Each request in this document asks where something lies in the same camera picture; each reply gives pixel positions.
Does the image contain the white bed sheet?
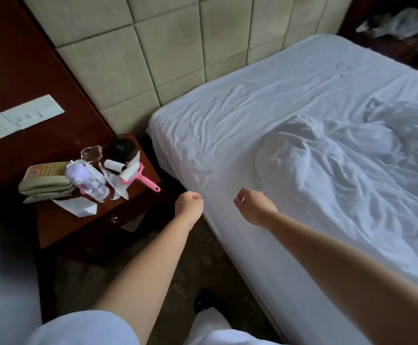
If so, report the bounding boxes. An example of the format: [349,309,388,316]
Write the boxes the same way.
[146,34,418,345]

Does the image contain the beige telephone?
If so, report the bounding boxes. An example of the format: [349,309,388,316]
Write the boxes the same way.
[18,161,77,204]

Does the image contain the person's right forearm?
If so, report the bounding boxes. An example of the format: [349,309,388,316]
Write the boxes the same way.
[263,212,418,345]

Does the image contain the person's left forearm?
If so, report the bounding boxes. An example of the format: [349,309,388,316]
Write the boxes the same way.
[94,219,199,345]

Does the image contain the white paper under nightstand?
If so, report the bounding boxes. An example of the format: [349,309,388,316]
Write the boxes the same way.
[123,212,147,233]

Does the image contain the black round object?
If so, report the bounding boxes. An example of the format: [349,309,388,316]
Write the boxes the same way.
[105,136,139,164]

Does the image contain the white duvet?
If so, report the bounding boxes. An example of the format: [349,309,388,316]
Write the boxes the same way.
[255,97,418,288]

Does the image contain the person's black left shoe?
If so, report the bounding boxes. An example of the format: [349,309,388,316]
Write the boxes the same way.
[193,287,223,315]

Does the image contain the dark wooden wall panel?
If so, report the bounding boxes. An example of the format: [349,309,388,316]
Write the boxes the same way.
[0,0,116,220]
[337,0,382,36]

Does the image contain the person's right hand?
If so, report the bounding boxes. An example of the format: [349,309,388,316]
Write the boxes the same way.
[233,186,279,229]

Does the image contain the person's white shirt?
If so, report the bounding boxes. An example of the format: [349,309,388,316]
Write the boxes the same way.
[23,310,141,345]

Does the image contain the white paper roll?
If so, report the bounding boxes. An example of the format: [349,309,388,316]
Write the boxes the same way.
[103,159,127,174]

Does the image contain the white wall switch panel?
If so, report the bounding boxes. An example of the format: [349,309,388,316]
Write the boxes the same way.
[0,94,66,140]

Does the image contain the clear glass ashtray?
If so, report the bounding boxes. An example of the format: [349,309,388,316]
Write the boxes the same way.
[80,144,104,164]

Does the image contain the beige padded headboard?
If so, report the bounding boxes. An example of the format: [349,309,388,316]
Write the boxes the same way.
[18,0,357,137]

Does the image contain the pink lint roller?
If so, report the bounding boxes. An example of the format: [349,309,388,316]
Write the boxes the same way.
[118,161,162,193]

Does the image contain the dark wooden nightstand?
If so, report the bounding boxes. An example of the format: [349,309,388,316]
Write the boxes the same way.
[338,0,418,69]
[35,133,177,324]

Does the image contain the person's left hand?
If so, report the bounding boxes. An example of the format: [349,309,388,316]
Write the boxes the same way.
[174,190,206,230]

